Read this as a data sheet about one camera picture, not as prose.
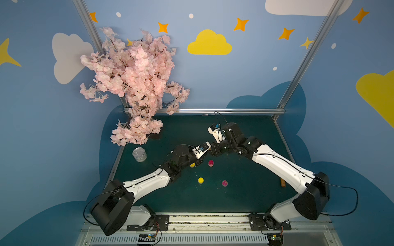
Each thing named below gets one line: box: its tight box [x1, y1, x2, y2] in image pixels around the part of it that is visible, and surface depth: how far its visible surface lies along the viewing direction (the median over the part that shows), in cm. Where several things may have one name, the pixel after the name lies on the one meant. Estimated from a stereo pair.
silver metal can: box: [132, 147, 148, 163], surface depth 95 cm
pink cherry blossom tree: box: [80, 26, 190, 147], surface depth 75 cm
